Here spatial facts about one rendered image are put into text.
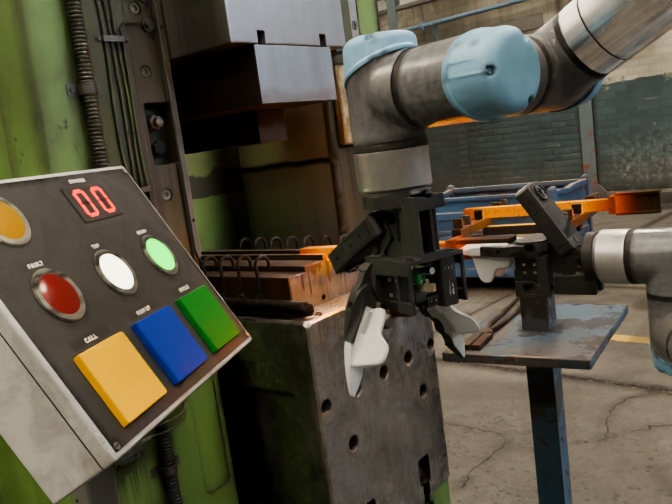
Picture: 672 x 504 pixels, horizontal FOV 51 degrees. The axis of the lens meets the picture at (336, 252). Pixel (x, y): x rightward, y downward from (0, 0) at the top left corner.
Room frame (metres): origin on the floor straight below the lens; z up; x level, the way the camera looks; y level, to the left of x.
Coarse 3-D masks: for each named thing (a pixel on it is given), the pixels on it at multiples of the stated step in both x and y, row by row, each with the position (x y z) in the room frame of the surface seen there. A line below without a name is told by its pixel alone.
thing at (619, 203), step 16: (624, 192) 1.39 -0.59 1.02; (640, 192) 1.36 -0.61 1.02; (656, 192) 1.34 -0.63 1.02; (480, 208) 1.53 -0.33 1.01; (496, 208) 1.51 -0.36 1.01; (512, 208) 1.49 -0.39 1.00; (560, 208) 1.44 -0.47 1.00; (592, 208) 1.41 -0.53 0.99; (608, 208) 1.38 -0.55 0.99; (624, 208) 1.38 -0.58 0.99; (640, 208) 1.37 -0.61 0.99; (656, 208) 1.35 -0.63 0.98
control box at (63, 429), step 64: (0, 192) 0.67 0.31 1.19; (64, 192) 0.75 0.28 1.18; (128, 192) 0.87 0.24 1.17; (0, 256) 0.61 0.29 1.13; (64, 256) 0.68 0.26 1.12; (128, 256) 0.77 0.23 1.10; (0, 320) 0.57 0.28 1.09; (64, 320) 0.61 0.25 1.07; (128, 320) 0.69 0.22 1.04; (0, 384) 0.57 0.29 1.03; (64, 384) 0.56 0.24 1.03; (192, 384) 0.70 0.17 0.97; (64, 448) 0.56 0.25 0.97; (128, 448) 0.57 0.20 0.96
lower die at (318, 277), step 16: (256, 256) 1.34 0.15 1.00; (272, 256) 1.31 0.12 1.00; (288, 256) 1.29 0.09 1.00; (304, 256) 1.26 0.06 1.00; (320, 256) 1.24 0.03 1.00; (208, 272) 1.33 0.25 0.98; (224, 272) 1.31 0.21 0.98; (240, 272) 1.28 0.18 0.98; (272, 272) 1.23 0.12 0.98; (288, 272) 1.21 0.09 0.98; (304, 272) 1.19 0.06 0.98; (320, 272) 1.23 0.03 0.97; (352, 272) 1.30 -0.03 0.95; (256, 288) 1.21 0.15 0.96; (272, 288) 1.18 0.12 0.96; (288, 288) 1.16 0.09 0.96; (304, 288) 1.19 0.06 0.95; (320, 288) 1.22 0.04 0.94; (336, 288) 1.26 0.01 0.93; (352, 288) 1.29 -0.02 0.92
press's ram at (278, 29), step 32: (160, 0) 1.21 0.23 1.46; (192, 0) 1.17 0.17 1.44; (224, 0) 1.12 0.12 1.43; (256, 0) 1.18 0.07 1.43; (288, 0) 1.24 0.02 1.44; (320, 0) 1.31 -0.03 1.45; (192, 32) 1.17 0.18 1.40; (224, 32) 1.13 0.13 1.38; (256, 32) 1.17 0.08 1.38; (288, 32) 1.23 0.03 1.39; (320, 32) 1.30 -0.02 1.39
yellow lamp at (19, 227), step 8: (0, 208) 0.65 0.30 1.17; (8, 208) 0.66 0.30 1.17; (0, 216) 0.64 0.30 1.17; (8, 216) 0.65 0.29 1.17; (16, 216) 0.66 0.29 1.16; (0, 224) 0.63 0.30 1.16; (8, 224) 0.64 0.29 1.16; (16, 224) 0.65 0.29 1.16; (24, 224) 0.66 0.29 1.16; (0, 232) 0.62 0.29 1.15; (8, 232) 0.63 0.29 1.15; (16, 232) 0.64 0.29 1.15; (24, 232) 0.65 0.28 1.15
